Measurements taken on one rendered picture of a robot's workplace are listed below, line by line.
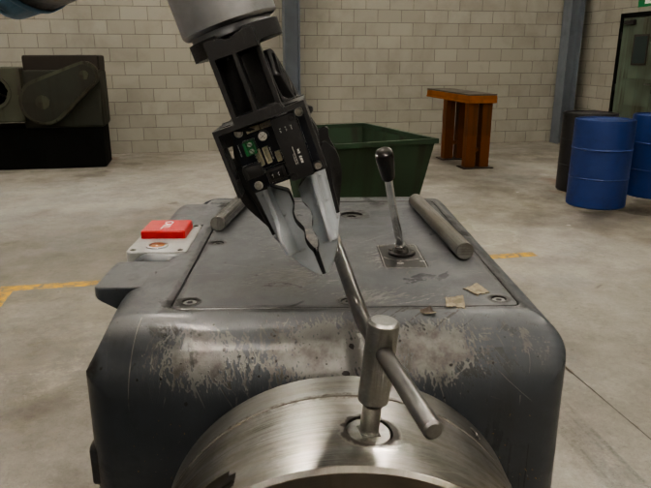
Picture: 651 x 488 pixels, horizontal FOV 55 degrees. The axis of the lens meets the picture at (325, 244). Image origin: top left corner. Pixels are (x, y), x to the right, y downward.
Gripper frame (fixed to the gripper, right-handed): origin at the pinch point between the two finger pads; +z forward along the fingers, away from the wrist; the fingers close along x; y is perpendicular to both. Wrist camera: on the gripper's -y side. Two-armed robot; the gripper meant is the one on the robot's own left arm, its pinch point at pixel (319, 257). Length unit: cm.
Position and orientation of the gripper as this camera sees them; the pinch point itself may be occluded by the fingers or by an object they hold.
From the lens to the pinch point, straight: 55.0
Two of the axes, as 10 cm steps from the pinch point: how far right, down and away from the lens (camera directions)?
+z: 3.3, 9.0, 2.8
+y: 0.3, 2.9, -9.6
